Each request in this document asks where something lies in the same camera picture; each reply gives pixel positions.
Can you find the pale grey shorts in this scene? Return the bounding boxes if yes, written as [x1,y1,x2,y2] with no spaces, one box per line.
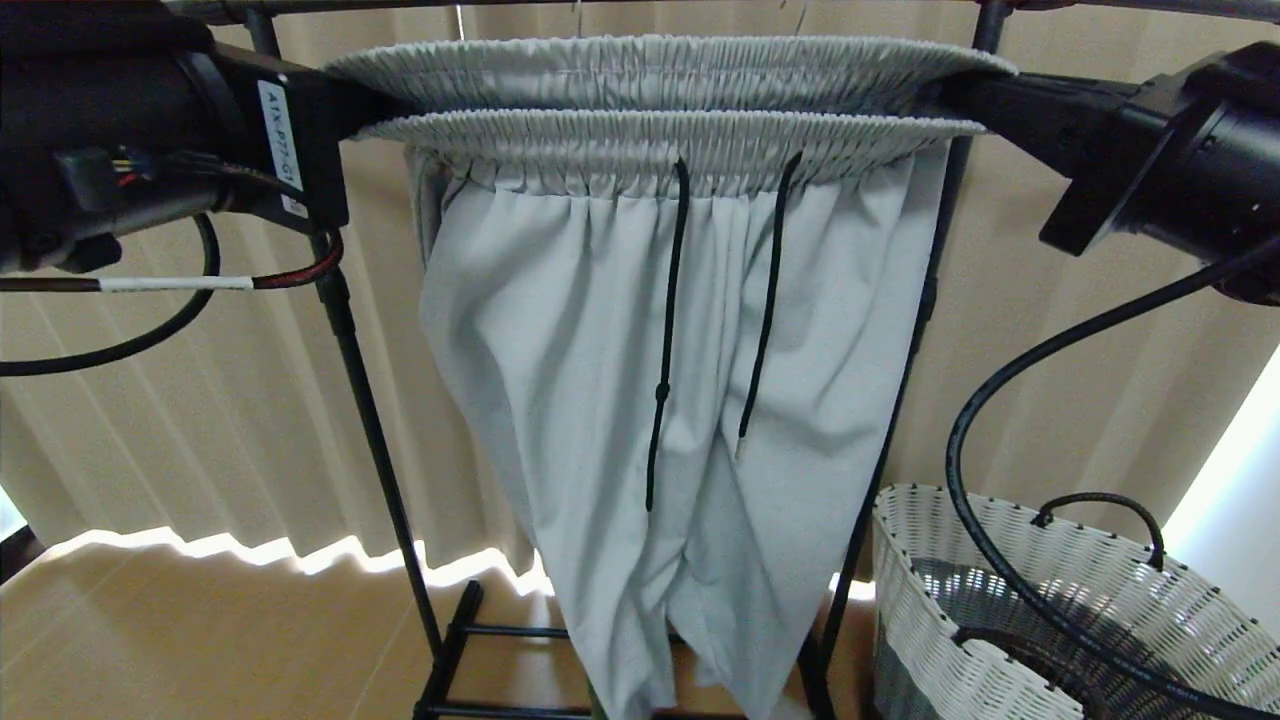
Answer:
[322,34,1021,720]

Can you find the black clothes rack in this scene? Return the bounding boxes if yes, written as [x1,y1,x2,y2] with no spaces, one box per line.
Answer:
[160,0,1280,720]

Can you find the white laundry basket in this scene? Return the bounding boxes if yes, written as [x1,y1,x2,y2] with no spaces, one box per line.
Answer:
[872,484,1280,720]

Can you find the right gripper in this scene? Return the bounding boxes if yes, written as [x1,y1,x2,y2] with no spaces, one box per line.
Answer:
[1038,38,1280,307]

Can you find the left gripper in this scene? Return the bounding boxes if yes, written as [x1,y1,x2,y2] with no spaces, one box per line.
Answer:
[0,45,353,276]

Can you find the black cable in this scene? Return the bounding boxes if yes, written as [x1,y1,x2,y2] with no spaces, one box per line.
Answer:
[0,213,223,378]
[944,232,1280,720]

